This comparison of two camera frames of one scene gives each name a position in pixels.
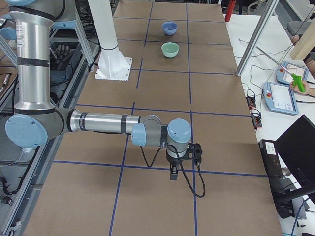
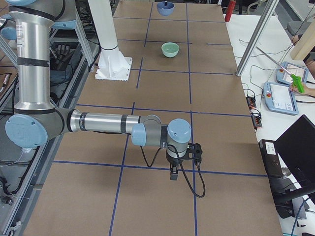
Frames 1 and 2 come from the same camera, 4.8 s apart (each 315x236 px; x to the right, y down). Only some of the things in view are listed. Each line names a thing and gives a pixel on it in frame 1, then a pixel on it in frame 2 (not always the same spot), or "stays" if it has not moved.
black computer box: (271, 158) stays
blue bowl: (170, 28) → (165, 10)
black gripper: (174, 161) stays
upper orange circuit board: (251, 101) stays
